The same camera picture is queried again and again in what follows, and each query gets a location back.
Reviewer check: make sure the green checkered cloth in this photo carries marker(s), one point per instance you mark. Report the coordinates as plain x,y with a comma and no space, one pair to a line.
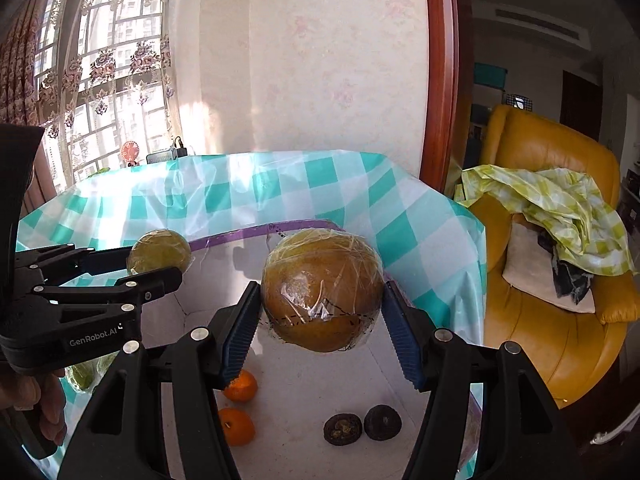
560,200

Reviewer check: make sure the green pear half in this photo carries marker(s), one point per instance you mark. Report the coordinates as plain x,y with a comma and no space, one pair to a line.
82,377

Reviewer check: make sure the yellow-green pear half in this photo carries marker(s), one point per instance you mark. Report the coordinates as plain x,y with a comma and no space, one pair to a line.
160,252

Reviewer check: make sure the small red fan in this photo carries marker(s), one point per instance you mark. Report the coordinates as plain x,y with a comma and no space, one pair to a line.
131,152

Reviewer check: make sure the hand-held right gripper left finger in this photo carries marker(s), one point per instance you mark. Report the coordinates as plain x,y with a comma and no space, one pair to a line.
240,342

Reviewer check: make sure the dark brown water chestnut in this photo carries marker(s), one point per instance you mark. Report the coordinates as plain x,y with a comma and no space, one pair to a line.
382,422
342,430

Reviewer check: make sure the ceiling air vent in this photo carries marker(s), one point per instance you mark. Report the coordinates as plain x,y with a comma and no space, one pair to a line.
537,22

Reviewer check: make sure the person's left hand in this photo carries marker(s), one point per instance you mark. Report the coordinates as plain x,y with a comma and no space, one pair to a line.
30,395

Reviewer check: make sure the purple cardboard box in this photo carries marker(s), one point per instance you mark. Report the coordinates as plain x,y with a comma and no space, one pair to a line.
310,390

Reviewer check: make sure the red-brown wooden door frame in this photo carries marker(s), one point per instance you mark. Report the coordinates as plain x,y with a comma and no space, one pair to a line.
442,60

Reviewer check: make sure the dark wooden door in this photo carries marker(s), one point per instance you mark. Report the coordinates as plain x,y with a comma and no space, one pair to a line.
580,105

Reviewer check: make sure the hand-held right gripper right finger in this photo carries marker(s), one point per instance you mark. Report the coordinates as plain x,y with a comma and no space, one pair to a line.
402,342

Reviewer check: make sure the dark cloth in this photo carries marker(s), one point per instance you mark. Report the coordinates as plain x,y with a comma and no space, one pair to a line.
567,270

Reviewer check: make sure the black power adapter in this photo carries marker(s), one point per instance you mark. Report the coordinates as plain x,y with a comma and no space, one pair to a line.
165,155

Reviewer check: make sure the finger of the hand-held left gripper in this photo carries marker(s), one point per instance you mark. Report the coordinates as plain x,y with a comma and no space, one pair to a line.
75,260
100,300

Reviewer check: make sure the orange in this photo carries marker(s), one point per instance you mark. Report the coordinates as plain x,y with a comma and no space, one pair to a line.
236,426
242,389

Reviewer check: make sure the yellow leather armchair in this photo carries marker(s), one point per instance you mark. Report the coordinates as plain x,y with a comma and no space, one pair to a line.
550,340

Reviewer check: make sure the white ornate furniture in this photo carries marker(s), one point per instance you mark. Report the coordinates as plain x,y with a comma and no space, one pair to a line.
615,427

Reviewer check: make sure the brownish pear half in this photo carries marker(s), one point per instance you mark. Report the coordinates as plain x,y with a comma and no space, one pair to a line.
322,290

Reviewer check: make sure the floral lace curtain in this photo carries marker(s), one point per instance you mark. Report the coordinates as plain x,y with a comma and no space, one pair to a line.
75,85

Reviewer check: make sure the teal checkered tablecloth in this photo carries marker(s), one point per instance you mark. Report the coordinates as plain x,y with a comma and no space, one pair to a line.
300,185

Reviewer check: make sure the white cushion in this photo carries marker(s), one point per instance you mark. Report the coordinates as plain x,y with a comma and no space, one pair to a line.
530,265

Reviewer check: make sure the white-framed window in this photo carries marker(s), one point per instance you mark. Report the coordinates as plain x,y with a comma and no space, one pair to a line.
125,25

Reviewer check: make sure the black-white checkered item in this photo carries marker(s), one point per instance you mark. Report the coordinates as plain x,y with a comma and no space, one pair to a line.
517,101

